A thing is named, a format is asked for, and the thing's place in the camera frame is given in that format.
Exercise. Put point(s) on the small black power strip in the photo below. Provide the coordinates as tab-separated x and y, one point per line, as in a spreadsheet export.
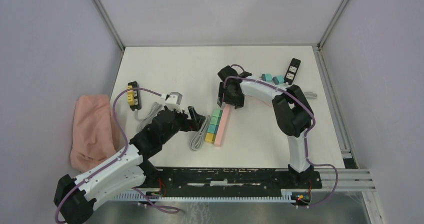
136	94

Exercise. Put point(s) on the pink power strip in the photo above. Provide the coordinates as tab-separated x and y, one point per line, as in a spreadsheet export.
223	119

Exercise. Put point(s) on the yellow charger plug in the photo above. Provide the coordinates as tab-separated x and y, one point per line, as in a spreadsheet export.
130	90
130	99

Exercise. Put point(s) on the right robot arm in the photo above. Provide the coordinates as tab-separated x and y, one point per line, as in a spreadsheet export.
293	113

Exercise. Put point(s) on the teal USB charger plug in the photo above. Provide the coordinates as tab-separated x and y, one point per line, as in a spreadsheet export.
278	80
267	77

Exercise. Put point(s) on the yellow cube plug on pink strip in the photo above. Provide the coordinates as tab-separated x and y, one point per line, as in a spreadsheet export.
210	138

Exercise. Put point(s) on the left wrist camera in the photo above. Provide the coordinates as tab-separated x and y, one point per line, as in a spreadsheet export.
173	100

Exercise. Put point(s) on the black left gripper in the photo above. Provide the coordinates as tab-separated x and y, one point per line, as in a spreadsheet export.
188	124

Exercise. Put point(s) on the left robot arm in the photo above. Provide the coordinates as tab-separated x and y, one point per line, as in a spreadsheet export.
77	198

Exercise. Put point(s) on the green cube plug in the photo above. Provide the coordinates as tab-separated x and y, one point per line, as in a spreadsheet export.
217	113
215	120

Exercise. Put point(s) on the teal cube plug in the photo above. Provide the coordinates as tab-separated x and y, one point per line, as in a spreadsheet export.
212	129

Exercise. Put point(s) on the black power strip green USB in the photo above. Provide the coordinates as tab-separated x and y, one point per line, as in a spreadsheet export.
292	71

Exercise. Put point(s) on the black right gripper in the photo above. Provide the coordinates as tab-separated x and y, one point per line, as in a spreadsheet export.
238	102

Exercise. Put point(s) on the pink cloth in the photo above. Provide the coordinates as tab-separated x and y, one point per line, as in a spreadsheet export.
95	134

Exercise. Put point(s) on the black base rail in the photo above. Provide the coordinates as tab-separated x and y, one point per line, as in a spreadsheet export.
226	182

